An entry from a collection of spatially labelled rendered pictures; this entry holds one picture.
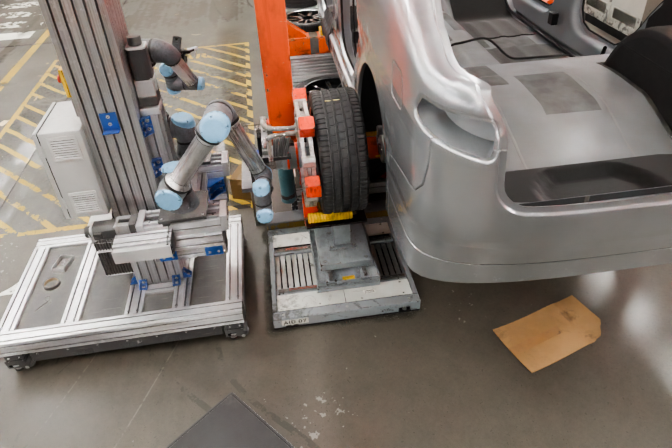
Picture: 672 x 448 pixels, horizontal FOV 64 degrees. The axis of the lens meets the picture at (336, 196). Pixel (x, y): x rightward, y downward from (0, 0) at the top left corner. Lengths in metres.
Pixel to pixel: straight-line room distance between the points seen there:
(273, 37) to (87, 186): 1.21
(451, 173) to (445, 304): 1.49
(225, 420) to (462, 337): 1.34
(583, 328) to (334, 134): 1.71
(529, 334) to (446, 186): 1.46
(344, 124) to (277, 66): 0.66
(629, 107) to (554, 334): 1.26
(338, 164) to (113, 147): 1.05
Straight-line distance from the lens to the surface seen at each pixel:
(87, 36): 2.51
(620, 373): 3.15
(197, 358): 3.07
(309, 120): 2.56
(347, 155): 2.57
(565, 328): 3.23
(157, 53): 2.83
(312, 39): 5.10
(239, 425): 2.38
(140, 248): 2.65
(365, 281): 3.12
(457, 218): 1.93
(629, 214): 2.11
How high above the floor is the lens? 2.32
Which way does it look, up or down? 35 degrees down
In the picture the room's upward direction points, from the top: 3 degrees counter-clockwise
